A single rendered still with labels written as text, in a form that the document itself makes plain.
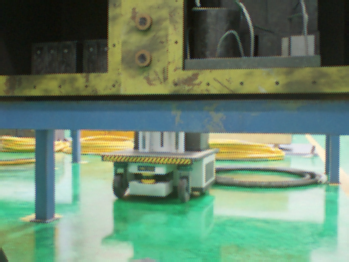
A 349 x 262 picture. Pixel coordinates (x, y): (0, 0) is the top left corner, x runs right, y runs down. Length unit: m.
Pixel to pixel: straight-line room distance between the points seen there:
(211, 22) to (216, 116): 0.30
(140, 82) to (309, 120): 0.52
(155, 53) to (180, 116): 0.21
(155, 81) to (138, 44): 0.13
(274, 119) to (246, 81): 0.14
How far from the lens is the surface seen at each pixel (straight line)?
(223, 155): 5.65
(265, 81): 1.21
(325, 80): 1.20
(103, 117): 1.38
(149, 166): 2.78
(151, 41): 1.30
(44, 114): 1.51
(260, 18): 1.54
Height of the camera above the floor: 0.58
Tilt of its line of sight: 1 degrees down
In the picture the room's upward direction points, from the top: straight up
